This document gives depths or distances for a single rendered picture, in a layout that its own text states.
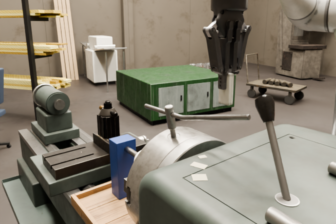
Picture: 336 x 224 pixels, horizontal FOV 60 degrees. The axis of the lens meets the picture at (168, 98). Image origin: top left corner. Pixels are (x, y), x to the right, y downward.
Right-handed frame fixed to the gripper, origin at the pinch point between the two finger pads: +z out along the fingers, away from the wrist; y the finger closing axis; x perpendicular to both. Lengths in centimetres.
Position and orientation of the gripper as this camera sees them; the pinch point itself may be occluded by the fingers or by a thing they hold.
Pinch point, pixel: (225, 88)
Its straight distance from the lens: 65.6
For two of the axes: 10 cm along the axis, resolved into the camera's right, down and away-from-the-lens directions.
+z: 0.2, 9.7, 2.6
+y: -7.9, 1.7, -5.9
